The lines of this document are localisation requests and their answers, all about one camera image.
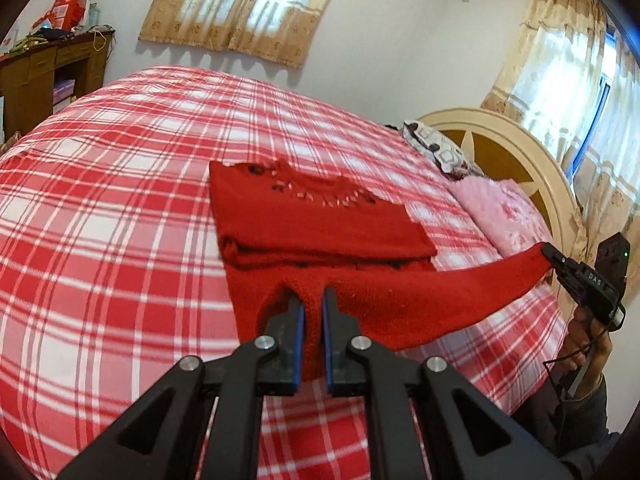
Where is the dark clothes pile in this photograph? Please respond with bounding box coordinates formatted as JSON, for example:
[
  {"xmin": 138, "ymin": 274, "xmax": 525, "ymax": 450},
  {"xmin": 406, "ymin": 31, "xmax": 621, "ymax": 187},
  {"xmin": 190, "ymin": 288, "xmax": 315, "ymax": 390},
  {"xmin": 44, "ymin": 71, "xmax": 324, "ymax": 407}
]
[{"xmin": 10, "ymin": 27, "xmax": 76, "ymax": 53}]

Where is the cream wooden headboard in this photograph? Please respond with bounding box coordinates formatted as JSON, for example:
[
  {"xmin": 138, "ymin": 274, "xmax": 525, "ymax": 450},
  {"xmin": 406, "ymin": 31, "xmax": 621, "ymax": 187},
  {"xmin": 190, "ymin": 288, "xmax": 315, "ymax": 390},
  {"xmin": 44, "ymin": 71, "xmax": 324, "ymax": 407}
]
[{"xmin": 417, "ymin": 107, "xmax": 582, "ymax": 263}]

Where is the red gift bag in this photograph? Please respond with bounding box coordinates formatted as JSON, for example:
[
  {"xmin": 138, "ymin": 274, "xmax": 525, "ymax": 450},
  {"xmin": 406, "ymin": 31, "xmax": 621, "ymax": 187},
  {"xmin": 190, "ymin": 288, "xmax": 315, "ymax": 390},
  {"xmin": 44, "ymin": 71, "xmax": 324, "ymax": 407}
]
[{"xmin": 50, "ymin": 0, "xmax": 91, "ymax": 31}]

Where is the brown wooden desk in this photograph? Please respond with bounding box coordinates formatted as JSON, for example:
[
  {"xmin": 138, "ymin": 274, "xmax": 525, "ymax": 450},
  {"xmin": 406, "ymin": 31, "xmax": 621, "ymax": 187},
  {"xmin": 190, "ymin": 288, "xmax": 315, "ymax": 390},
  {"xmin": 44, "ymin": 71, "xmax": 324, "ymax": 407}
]
[{"xmin": 0, "ymin": 30, "xmax": 119, "ymax": 144}]

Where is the person's right hand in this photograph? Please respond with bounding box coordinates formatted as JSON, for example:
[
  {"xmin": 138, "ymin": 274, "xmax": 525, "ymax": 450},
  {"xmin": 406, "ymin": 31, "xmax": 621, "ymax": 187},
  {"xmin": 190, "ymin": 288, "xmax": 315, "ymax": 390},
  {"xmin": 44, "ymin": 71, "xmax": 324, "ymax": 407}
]
[{"xmin": 564, "ymin": 304, "xmax": 614, "ymax": 397}]

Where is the red embroidered sweater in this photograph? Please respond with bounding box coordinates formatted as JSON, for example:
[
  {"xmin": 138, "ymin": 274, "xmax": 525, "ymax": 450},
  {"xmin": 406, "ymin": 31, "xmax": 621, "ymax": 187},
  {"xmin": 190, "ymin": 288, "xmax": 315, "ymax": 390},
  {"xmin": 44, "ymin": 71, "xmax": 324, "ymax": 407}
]
[{"xmin": 208, "ymin": 159, "xmax": 555, "ymax": 382}]

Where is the stack of boxes in desk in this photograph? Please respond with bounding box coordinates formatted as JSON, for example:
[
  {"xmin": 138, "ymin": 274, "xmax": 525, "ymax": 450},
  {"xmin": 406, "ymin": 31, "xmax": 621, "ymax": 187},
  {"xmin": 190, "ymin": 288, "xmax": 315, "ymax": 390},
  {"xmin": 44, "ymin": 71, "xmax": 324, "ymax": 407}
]
[{"xmin": 52, "ymin": 79, "xmax": 77, "ymax": 113}]

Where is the beige floral window curtain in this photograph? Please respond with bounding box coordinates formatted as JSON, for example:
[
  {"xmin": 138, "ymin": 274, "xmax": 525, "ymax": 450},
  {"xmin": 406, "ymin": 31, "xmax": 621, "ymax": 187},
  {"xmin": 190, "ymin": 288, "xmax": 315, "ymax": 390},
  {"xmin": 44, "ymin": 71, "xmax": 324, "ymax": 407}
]
[{"xmin": 138, "ymin": 0, "xmax": 352, "ymax": 69}]

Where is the grey patterned pillow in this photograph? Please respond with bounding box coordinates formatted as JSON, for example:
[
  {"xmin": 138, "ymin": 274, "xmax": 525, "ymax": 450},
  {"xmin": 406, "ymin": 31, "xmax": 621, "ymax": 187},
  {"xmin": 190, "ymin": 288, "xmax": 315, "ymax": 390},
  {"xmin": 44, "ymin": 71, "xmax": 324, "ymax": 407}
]
[{"xmin": 402, "ymin": 120, "xmax": 487, "ymax": 182}]

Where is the beige floral corner curtain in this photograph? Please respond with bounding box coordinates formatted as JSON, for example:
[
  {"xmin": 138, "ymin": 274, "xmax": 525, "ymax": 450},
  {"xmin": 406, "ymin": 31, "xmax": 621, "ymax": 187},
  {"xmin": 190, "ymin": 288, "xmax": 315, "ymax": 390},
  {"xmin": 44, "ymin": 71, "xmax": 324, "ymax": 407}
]
[{"xmin": 480, "ymin": 0, "xmax": 640, "ymax": 322}]

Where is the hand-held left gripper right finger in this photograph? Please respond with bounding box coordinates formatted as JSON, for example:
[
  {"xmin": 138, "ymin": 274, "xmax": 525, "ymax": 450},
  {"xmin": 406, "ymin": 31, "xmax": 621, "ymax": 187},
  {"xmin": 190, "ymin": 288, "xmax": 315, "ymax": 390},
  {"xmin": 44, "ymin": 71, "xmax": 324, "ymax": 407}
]
[{"xmin": 322, "ymin": 287, "xmax": 571, "ymax": 480}]

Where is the pink floral pillow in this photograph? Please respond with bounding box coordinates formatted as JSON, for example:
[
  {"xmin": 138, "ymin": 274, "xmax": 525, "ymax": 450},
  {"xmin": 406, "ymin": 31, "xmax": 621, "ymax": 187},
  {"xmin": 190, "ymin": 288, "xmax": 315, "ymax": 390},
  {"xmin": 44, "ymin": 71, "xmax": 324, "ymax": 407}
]
[{"xmin": 447, "ymin": 177, "xmax": 557, "ymax": 267}]

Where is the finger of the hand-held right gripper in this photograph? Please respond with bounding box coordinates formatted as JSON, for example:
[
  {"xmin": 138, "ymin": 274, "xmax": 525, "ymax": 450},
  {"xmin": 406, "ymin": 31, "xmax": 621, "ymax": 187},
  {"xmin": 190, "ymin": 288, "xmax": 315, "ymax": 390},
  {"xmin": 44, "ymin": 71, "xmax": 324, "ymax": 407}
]
[
  {"xmin": 542, "ymin": 242, "xmax": 571, "ymax": 273},
  {"xmin": 551, "ymin": 266, "xmax": 585, "ymax": 307}
]

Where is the blue window frame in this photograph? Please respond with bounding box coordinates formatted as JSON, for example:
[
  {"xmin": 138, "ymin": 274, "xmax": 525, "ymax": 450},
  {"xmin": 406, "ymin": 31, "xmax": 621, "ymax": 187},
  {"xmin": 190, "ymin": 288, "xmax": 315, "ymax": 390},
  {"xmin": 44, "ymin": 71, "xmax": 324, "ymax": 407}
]
[{"xmin": 570, "ymin": 35, "xmax": 626, "ymax": 196}]

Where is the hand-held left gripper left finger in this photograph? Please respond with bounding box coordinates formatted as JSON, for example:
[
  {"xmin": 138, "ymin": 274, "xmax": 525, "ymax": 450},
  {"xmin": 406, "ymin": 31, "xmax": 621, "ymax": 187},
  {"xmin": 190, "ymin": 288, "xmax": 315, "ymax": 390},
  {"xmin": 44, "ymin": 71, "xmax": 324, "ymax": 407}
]
[{"xmin": 60, "ymin": 287, "xmax": 306, "ymax": 480}]

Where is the red plaid bed sheet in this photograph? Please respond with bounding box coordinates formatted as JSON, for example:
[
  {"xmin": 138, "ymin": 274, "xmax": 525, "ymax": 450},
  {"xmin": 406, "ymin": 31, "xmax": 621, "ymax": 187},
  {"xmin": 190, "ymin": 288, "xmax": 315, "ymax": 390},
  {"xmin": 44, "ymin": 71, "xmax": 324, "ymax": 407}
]
[{"xmin": 0, "ymin": 65, "xmax": 571, "ymax": 480}]

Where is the person's right forearm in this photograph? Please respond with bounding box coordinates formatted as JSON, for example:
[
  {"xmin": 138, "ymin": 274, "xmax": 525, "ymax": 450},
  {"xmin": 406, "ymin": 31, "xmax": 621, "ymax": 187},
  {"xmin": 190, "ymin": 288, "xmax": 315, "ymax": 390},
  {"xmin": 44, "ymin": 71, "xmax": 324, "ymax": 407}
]
[{"xmin": 515, "ymin": 374, "xmax": 640, "ymax": 480}]

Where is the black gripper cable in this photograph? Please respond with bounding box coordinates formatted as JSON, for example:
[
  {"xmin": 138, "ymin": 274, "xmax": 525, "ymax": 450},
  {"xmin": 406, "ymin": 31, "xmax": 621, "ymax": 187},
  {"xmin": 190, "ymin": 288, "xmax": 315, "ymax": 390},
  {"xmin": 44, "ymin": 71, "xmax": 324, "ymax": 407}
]
[{"xmin": 544, "ymin": 330, "xmax": 602, "ymax": 403}]

